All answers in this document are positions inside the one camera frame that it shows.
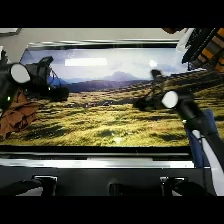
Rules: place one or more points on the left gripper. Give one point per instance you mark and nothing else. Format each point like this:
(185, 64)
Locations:
(60, 94)

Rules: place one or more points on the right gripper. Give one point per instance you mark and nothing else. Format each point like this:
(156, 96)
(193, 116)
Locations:
(146, 104)

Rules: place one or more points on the blue garment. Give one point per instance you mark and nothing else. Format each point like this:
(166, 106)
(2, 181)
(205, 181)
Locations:
(200, 146)

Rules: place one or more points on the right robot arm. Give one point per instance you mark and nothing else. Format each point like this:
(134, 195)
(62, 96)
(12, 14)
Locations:
(193, 113)

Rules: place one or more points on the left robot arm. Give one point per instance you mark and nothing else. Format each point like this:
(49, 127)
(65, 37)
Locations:
(18, 75)

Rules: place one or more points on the brown garment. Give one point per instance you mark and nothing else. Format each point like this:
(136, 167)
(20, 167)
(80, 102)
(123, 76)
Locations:
(20, 115)

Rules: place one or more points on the white garment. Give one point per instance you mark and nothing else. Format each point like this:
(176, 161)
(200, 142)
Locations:
(184, 41)

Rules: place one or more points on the striped garment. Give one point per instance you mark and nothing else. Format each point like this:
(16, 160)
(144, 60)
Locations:
(210, 46)

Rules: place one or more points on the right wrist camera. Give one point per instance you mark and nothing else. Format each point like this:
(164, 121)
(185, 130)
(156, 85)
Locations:
(157, 77)

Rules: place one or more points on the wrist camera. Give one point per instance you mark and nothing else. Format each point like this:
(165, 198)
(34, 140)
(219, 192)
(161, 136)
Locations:
(46, 66)
(157, 77)

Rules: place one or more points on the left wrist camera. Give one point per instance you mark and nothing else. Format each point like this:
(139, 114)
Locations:
(46, 66)

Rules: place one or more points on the silver frame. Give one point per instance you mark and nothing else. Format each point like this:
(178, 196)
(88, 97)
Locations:
(100, 166)

